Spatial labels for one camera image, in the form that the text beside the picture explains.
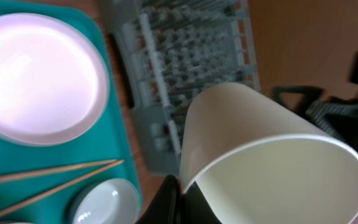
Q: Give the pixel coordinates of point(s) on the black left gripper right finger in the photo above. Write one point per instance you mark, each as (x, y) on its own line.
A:
(195, 209)

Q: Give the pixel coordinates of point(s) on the white paper cup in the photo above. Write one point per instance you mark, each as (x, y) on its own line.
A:
(255, 161)

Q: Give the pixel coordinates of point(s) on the lower wooden chopstick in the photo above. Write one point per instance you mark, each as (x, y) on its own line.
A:
(54, 190)

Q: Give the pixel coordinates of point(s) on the grey dishwasher rack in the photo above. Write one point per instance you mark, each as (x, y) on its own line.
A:
(172, 50)

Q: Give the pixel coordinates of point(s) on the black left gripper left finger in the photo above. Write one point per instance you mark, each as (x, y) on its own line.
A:
(163, 209)

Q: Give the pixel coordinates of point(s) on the white round plate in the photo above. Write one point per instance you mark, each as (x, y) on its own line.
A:
(54, 83)

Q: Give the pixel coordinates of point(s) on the grey bowl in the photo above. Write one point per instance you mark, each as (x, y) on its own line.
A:
(111, 201)

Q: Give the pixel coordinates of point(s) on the teal plastic tray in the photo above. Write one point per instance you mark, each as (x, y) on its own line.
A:
(107, 139)

